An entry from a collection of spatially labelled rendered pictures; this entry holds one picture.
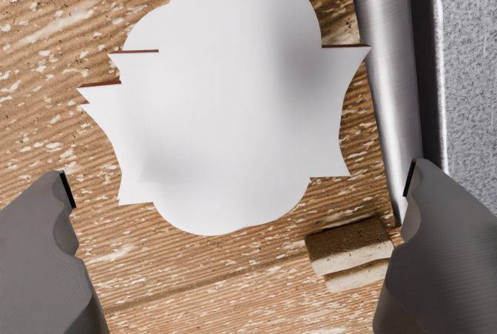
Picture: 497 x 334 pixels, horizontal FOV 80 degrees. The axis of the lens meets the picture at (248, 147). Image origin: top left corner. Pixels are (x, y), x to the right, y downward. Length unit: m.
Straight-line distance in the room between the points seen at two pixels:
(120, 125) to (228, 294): 0.18
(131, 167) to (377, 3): 0.17
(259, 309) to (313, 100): 0.21
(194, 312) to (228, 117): 0.21
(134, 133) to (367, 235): 0.17
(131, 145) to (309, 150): 0.10
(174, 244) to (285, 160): 0.12
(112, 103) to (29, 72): 0.06
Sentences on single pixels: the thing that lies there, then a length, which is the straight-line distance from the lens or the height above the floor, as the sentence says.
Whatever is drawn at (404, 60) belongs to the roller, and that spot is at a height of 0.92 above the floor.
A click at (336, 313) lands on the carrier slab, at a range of 0.33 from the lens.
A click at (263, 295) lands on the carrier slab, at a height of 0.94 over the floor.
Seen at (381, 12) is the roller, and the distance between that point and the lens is 0.21.
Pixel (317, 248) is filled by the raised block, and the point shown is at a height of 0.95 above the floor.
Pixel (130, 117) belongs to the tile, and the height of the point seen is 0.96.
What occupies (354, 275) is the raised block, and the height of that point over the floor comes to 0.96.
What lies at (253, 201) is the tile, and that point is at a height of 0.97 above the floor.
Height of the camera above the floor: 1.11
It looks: 62 degrees down
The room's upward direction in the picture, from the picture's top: 176 degrees clockwise
